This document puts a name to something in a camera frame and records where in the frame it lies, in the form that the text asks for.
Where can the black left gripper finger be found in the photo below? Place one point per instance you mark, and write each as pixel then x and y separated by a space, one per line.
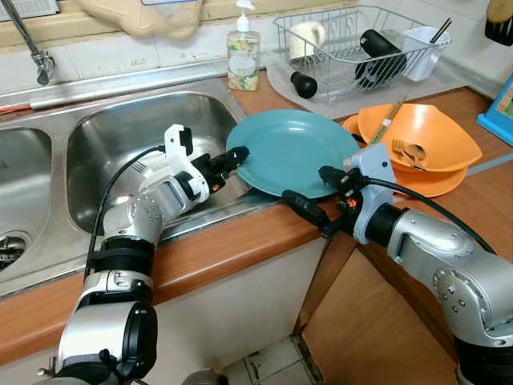
pixel 224 172
pixel 232 157

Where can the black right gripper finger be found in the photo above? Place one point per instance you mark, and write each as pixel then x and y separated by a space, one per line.
pixel 332 176
pixel 308 211

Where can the teal round plate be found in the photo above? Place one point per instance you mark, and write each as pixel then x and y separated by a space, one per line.
pixel 288 152

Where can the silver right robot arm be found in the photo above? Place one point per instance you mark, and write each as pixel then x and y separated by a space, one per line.
pixel 457 265

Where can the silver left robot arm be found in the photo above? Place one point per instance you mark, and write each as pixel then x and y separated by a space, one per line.
pixel 104 321

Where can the wooden fork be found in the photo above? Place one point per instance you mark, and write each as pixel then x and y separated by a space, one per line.
pixel 400 147

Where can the wooden chopstick pair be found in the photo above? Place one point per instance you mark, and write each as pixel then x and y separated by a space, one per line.
pixel 389 119

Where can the wooden spoon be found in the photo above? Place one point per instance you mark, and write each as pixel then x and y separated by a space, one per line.
pixel 417 155

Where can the clear soap pump bottle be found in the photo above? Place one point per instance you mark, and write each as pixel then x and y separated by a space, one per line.
pixel 244 62

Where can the small black cup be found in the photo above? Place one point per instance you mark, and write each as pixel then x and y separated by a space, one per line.
pixel 304 84

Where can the wooden cabinet door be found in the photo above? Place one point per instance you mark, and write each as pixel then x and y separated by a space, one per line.
pixel 377 329

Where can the white counter cabinet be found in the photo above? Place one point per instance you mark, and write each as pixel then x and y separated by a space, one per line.
pixel 240 321

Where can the black flask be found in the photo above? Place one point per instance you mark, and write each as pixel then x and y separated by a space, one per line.
pixel 381 54

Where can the cream mug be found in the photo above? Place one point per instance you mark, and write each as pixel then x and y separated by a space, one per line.
pixel 306 40

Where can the white cutlery holder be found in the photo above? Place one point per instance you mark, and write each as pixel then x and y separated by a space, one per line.
pixel 421 56

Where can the beige plastic basin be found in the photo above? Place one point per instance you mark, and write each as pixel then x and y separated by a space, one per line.
pixel 160 22

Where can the translucent drain tray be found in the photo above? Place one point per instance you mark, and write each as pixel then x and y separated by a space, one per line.
pixel 457 84

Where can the blue box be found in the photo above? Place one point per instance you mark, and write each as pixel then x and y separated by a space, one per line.
pixel 501 112

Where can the black chopsticks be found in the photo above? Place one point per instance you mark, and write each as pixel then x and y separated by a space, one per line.
pixel 441 30

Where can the chrome faucet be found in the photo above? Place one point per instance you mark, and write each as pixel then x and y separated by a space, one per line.
pixel 42 68

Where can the steel sink drain strainer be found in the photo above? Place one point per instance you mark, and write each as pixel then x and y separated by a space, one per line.
pixel 11 250

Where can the white window vent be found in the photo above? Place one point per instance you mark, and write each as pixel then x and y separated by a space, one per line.
pixel 28 6

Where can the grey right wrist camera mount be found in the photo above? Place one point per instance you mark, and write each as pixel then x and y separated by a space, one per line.
pixel 373 164

